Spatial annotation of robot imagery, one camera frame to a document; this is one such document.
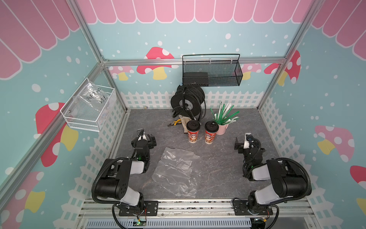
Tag black cable reel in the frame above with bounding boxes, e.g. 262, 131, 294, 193
170, 85, 206, 121

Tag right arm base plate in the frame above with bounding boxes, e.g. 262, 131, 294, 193
231, 198, 273, 217

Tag pink straw holder cup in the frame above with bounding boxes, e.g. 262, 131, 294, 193
216, 124, 228, 135

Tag black box in basket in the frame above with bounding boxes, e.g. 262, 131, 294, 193
183, 72, 209, 86

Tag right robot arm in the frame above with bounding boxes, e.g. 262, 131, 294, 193
232, 133, 312, 215

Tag red milk tea cup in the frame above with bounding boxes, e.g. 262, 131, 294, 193
205, 121, 219, 145
186, 120, 201, 143

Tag clear bag in white basket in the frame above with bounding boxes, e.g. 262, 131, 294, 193
73, 81, 110, 113

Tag clear plastic carrier bag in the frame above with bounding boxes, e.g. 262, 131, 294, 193
152, 148, 202, 198

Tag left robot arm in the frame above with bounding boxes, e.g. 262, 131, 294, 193
91, 129, 157, 215

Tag black wire mesh basket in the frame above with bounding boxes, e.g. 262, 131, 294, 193
182, 53, 243, 87

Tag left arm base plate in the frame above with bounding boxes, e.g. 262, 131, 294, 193
118, 200, 159, 217

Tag bundle of green white straws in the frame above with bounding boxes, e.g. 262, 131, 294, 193
210, 101, 240, 126

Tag yellow handled pliers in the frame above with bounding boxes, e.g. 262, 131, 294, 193
167, 119, 182, 127

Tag white wire basket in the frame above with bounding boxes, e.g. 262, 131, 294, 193
60, 78, 117, 132

